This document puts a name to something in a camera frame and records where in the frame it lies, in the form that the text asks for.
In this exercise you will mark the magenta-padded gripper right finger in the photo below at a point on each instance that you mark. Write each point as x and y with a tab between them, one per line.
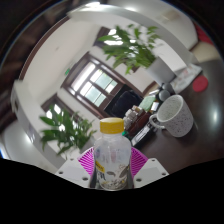
151	171

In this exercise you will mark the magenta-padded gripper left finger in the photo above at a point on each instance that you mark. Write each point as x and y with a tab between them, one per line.
71	171

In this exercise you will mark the clear bottle with yellow cap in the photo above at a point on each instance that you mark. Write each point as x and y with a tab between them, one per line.
111	156

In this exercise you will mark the black flat box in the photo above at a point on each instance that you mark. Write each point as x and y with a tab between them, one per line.
143	135

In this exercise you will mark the green plant in white pot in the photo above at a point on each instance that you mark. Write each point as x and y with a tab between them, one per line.
160	70
63	130

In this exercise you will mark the white speckled mug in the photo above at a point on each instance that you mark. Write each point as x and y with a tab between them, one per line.
176	120

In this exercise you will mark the green cloth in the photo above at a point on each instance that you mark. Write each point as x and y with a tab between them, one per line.
147	103

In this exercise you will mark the dark-framed window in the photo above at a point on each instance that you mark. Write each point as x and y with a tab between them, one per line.
50	106
103	33

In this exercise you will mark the black office chair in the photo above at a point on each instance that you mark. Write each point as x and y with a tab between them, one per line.
126	103

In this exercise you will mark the grey-ended black dumbbell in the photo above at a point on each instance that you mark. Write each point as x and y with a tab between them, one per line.
164	95

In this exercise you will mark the dark wooden glazed door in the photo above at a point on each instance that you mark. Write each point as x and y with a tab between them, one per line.
93	86

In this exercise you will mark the green exit sign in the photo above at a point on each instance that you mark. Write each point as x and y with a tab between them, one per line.
67	71

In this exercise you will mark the printed paper sheet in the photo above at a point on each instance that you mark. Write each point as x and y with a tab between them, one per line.
188	76

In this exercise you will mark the red carpeted staircase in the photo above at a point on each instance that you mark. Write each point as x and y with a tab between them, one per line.
201	33

